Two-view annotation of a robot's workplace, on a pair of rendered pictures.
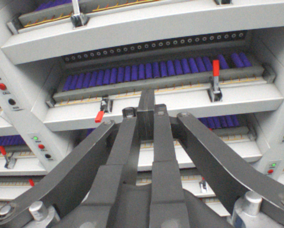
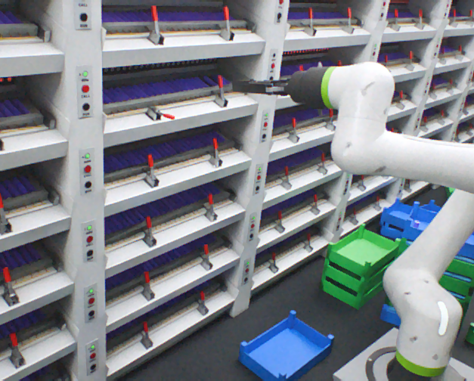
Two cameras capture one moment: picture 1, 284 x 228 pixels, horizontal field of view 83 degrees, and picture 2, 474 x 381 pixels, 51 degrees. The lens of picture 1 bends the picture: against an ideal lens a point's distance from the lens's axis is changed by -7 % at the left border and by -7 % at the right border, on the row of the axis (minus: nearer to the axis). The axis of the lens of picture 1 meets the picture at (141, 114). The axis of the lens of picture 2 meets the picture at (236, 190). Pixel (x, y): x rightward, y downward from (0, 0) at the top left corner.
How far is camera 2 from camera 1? 1.22 m
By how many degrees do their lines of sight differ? 51
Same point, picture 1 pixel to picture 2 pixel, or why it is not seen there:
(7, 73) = (96, 75)
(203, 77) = (208, 91)
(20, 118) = (82, 128)
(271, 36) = (239, 61)
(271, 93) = (250, 100)
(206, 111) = (218, 116)
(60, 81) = not seen: hidden behind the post
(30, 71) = not seen: hidden behind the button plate
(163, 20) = (205, 47)
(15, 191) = not seen: outside the picture
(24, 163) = (24, 221)
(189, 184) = (196, 219)
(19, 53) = (113, 58)
